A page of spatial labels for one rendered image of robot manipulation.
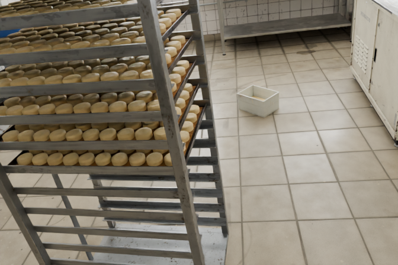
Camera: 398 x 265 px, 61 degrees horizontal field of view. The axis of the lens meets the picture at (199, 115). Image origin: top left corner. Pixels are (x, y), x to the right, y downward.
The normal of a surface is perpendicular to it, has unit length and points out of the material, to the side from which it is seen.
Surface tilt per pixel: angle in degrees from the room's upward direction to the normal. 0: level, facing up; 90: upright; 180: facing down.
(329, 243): 0
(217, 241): 0
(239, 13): 90
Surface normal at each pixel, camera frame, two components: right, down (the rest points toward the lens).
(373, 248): -0.14, -0.87
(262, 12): -0.08, 0.49
